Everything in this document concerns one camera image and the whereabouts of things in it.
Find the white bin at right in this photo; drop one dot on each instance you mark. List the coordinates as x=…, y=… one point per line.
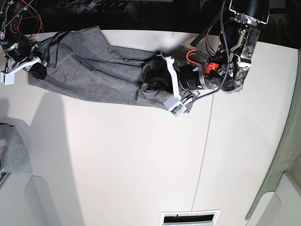
x=279, y=208

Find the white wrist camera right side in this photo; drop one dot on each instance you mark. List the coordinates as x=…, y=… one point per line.
x=7, y=78

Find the grey cloth pile at left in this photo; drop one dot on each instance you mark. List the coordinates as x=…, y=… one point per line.
x=13, y=155

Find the white vent grille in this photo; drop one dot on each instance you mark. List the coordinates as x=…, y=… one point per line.
x=191, y=218

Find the white bin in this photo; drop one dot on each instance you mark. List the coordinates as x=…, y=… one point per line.
x=279, y=208
x=18, y=208

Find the grey t-shirt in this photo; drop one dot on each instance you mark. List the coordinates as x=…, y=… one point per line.
x=84, y=65

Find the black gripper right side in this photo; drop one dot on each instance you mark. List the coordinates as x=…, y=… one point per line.
x=24, y=55

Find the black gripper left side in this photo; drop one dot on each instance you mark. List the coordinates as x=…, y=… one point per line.
x=191, y=75

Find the white bin at left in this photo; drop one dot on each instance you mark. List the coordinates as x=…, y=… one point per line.
x=18, y=208

